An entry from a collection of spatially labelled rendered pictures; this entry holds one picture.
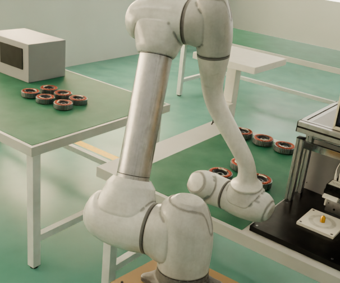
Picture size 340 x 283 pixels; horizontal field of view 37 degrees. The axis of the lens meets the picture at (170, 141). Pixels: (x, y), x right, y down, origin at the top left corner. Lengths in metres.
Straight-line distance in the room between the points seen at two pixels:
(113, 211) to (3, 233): 1.86
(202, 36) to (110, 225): 0.60
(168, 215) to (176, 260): 0.13
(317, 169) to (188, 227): 1.04
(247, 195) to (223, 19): 0.54
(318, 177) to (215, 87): 0.92
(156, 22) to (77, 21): 5.45
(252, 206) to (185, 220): 0.30
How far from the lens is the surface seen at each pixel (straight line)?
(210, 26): 1.49
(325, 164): 2.32
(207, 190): 1.68
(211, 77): 1.55
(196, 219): 1.42
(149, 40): 1.52
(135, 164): 1.51
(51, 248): 3.15
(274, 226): 2.04
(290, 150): 2.76
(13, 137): 2.69
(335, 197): 2.11
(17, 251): 3.14
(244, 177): 1.63
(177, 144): 2.69
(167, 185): 2.26
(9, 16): 6.27
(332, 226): 2.11
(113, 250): 2.59
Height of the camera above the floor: 1.77
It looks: 22 degrees down
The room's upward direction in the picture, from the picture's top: 6 degrees clockwise
